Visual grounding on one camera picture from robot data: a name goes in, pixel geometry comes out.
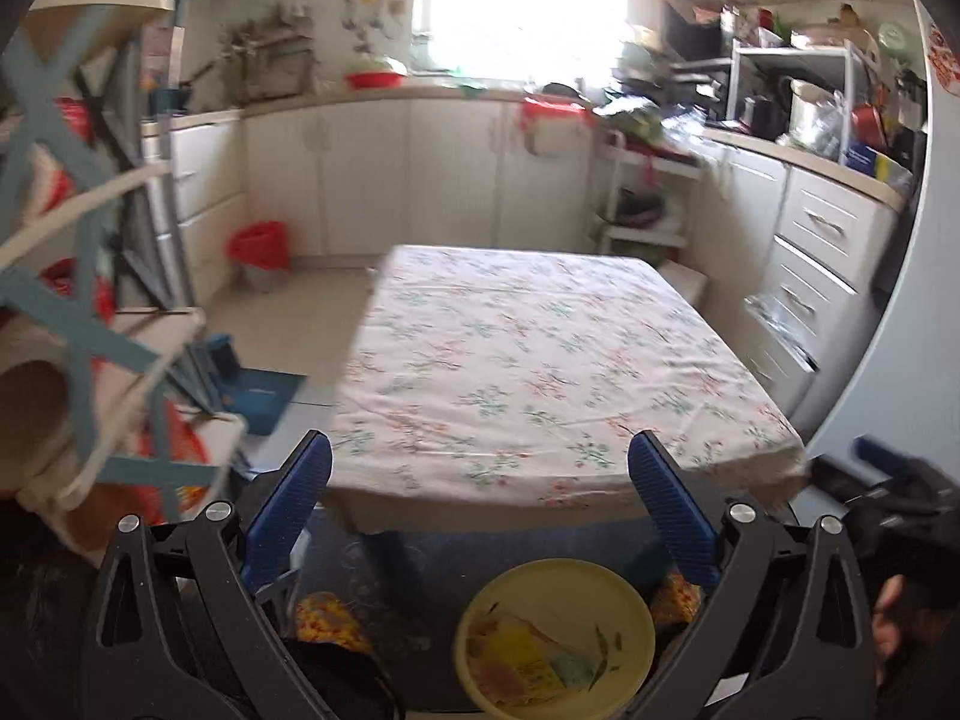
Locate white wooden stool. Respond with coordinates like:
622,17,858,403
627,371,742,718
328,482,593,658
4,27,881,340
660,262,710,308

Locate red basin on counter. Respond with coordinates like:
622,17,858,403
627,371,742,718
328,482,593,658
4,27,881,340
345,56,410,91

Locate white refrigerator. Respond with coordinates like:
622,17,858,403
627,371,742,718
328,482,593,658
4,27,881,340
806,0,960,466

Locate black kettle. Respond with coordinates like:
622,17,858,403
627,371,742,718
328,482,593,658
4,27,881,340
739,94,777,140

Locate red patterned slipper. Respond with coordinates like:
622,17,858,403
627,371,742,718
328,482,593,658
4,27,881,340
146,405,215,526

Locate orange floral slipper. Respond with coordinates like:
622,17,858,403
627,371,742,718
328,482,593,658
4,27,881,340
296,592,370,653
651,574,704,625

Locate black wok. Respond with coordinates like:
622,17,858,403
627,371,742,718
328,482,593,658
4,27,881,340
600,191,665,226

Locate yellow packet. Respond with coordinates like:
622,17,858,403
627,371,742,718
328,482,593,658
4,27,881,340
487,630,557,691

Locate red-lined waste bin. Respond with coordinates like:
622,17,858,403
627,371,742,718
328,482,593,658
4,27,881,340
227,221,290,293

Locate red fridge sticker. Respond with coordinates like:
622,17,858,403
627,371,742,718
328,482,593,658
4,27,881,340
926,19,960,91

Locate white drawer cabinet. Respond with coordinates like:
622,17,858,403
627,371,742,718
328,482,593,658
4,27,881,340
697,131,912,436

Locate window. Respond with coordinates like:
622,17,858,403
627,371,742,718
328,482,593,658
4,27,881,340
412,0,638,87

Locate white counter shelf rack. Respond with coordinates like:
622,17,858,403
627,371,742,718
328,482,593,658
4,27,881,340
731,41,863,151

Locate red pot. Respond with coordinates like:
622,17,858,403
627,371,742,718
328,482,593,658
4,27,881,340
851,101,887,147

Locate wall utensil rack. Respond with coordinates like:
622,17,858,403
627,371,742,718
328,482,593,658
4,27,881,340
221,7,316,102

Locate person's left leg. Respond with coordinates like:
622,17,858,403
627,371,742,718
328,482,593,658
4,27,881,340
289,637,398,720

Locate blue and white shoe rack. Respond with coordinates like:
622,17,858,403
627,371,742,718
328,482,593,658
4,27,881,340
0,0,248,541

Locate table with floral tablecloth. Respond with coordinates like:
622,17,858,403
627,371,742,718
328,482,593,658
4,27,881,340
322,244,811,533

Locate yellow plastic basin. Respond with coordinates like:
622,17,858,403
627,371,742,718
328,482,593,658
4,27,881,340
454,559,655,715

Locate toaster oven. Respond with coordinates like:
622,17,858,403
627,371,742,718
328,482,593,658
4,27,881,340
667,56,732,121

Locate white trolley rack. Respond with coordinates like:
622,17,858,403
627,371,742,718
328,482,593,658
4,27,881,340
596,120,702,252

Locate white hanging bin red bag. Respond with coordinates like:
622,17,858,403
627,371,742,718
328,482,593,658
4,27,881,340
521,94,593,158

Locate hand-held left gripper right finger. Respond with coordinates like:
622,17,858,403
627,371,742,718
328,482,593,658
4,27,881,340
626,431,878,720

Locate green vegetables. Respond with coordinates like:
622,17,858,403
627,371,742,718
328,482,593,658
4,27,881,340
596,101,665,143

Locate person's right hand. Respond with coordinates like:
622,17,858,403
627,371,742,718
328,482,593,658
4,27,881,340
874,574,927,683

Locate crinkled clear plastic bag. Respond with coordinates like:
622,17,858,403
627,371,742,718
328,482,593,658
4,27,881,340
742,292,818,372

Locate blue dustpan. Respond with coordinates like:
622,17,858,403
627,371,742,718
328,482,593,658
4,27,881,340
206,337,308,436

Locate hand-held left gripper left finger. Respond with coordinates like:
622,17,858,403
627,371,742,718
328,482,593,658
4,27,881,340
81,429,333,720

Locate white jug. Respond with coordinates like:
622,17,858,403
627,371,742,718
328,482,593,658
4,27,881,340
784,79,833,147

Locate beige slipper red trim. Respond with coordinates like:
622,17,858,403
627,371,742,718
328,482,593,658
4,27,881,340
22,142,102,215
0,356,98,496

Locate white base cabinets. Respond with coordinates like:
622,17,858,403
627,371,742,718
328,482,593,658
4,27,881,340
240,90,608,260

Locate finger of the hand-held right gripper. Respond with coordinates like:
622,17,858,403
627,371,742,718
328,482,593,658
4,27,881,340
814,457,886,515
855,436,922,482

